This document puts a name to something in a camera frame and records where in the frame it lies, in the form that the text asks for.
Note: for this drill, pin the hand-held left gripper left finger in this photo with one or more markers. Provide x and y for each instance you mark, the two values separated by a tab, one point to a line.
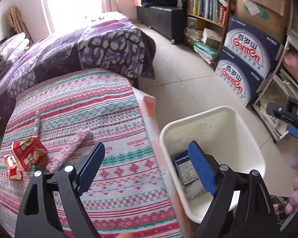
92	166

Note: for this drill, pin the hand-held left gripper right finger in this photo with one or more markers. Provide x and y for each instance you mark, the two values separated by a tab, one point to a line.
201	171

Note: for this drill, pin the blue paper box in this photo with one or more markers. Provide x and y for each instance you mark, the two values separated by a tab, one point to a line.
186	171

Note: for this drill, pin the white paper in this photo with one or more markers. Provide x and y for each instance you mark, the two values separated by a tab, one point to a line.
192	191

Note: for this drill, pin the white plastic bin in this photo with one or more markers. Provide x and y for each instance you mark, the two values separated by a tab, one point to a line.
213	129

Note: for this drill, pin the person's left hand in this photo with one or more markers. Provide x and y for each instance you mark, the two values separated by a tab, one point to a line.
124	235

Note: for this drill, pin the stack of booklets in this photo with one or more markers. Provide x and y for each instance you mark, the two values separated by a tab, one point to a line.
270	121

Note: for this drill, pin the plaid pants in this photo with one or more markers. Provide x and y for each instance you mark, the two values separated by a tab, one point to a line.
279	203

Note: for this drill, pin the pale pink knitted strip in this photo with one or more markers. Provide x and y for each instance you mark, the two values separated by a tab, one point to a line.
69	148

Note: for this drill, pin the leaning books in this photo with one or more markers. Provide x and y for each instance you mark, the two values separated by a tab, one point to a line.
291	84

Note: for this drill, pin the striped patterned tablecloth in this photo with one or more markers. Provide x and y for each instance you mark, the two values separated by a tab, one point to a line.
89	109

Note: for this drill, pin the blue printed carton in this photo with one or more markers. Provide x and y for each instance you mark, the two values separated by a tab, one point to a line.
250	47
236	81

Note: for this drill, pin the red snack carton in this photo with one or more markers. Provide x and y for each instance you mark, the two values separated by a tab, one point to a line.
27	155

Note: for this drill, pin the white plastic peg strip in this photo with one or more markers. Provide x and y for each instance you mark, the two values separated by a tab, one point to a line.
37	122

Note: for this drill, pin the crumpled red wrapper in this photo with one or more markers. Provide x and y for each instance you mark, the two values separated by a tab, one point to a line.
12	167

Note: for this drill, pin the orange checked cloth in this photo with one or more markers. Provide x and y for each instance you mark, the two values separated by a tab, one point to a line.
149	109

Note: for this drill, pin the large cardboard box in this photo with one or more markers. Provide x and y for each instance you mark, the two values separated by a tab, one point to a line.
273	24

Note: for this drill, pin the pile of books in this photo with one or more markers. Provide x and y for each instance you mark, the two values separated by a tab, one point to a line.
203	45

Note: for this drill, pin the purple patterned blanket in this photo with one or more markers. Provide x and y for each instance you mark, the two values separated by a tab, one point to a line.
77	52

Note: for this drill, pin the wooden bookshelf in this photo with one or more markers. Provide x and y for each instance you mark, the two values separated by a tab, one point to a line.
229	10

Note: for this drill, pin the row of colourful books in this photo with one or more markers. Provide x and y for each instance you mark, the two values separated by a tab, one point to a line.
208	7

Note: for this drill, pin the black bag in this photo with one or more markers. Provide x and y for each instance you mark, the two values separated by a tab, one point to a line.
185	1

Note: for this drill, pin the black storage bench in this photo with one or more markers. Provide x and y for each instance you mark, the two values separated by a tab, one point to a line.
161	21

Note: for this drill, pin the window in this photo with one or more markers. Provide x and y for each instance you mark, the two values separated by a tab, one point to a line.
69	2

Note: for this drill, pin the plaid cloth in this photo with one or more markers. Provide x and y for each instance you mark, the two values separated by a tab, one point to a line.
15	18

